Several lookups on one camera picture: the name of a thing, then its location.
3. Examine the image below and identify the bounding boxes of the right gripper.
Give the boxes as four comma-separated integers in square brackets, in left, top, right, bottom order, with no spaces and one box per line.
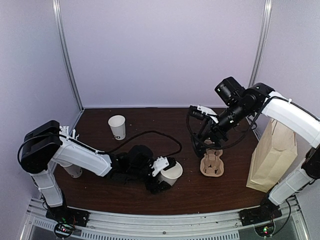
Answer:
[197,100,252,150]

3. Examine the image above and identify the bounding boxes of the white paper cup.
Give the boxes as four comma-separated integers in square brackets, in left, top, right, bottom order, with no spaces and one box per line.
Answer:
[108,115,126,141]
[158,162,183,187]

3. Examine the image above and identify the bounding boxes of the black plastic cup lid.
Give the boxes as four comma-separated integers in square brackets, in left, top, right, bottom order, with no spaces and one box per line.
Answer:
[191,137,207,158]

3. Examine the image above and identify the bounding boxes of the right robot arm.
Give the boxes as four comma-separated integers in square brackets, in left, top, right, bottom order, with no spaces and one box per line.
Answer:
[186,76,320,221]

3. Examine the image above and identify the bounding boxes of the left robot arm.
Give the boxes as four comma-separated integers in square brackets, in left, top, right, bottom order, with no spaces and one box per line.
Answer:
[17,120,176,222]

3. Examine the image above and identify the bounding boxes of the cardboard cup carrier tray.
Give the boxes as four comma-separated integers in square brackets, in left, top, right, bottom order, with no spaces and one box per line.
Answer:
[200,148,224,178]

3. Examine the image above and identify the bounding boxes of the brown paper bag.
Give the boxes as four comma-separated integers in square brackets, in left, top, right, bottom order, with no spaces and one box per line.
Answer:
[246,118,298,193]

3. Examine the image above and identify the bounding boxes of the white cup holding straws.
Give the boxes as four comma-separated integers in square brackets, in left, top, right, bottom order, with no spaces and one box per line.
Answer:
[62,164,83,178]

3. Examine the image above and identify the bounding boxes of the paper wrapped straws bundle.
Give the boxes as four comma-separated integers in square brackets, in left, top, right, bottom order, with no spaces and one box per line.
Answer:
[59,125,79,140]

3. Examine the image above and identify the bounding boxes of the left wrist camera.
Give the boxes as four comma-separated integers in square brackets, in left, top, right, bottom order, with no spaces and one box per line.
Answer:
[150,156,176,177]

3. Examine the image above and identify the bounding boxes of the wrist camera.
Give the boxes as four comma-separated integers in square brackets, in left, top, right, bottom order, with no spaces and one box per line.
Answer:
[150,156,176,177]
[188,105,219,124]

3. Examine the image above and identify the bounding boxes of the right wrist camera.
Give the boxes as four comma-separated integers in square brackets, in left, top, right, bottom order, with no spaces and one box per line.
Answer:
[188,105,219,124]

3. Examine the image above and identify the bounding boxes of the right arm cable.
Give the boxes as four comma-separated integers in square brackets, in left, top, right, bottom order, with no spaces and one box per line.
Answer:
[185,109,266,156]

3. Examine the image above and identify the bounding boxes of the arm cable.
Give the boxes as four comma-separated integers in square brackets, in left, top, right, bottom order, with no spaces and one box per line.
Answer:
[17,130,183,173]
[185,109,266,156]

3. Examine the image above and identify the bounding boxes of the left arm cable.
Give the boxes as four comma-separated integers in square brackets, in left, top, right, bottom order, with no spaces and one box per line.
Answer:
[17,130,183,173]

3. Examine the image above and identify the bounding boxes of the aluminium front rail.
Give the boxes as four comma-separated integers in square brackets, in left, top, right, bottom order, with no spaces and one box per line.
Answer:
[21,209,312,240]

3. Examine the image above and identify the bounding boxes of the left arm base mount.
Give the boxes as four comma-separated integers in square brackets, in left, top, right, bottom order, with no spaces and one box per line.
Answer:
[45,205,90,239]

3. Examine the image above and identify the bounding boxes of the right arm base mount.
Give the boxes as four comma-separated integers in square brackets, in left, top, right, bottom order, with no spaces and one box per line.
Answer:
[239,205,282,237]

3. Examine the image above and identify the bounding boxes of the right aluminium frame post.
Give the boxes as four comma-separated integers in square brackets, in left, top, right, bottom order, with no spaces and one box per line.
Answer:
[248,0,273,87]

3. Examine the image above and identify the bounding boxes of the aluminium frame post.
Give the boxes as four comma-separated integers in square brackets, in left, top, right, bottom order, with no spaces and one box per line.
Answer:
[51,0,85,111]
[248,0,273,87]

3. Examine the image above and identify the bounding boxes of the left aluminium frame post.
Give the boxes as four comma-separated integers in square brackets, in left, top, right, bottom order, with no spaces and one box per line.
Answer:
[51,0,85,111]

